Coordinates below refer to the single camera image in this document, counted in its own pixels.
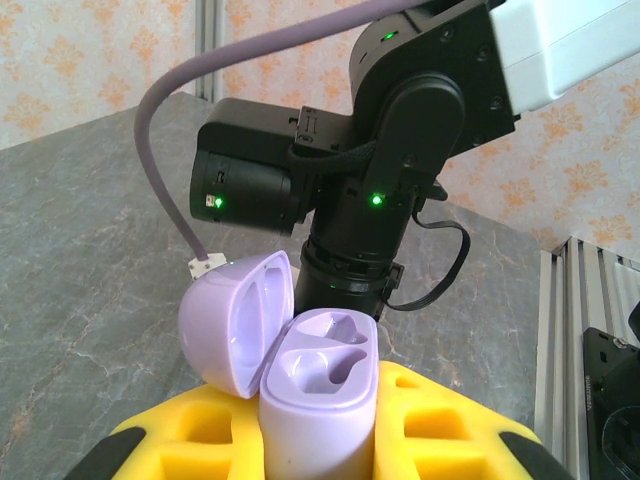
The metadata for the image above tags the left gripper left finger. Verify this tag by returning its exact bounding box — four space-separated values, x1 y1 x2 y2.
62 382 267 480

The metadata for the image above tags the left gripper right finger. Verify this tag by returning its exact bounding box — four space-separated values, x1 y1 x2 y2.
370 359 576 480

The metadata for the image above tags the purple earbud charging case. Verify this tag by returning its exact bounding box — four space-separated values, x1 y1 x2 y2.
178 251 380 480

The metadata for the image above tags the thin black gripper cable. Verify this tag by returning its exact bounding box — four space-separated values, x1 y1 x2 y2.
384 212 472 314

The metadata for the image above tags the aluminium mounting rail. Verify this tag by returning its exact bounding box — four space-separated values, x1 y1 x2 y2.
533 236 640 480

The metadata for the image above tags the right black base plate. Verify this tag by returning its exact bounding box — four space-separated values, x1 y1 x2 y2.
581 299 640 480

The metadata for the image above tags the aluminium frame post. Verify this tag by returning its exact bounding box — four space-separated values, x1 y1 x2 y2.
193 0 225 104

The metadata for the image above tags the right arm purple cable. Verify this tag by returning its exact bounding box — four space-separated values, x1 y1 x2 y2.
133 0 419 264

